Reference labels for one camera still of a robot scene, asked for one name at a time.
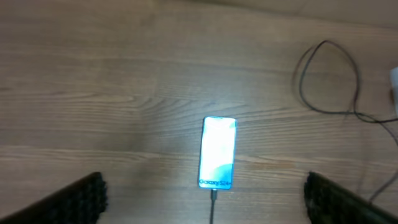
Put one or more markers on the black smartphone blue screen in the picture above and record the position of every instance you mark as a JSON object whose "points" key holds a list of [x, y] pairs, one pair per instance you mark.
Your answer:
{"points": [[218, 144]]}

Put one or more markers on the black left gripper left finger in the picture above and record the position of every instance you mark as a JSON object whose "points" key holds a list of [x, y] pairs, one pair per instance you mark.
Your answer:
{"points": [[80, 202]]}

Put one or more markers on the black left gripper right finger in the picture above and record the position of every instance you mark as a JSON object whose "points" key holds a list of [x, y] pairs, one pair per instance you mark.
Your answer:
{"points": [[329, 203]]}

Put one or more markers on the white power strip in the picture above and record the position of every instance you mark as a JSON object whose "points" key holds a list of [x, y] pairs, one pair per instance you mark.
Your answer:
{"points": [[394, 83]]}

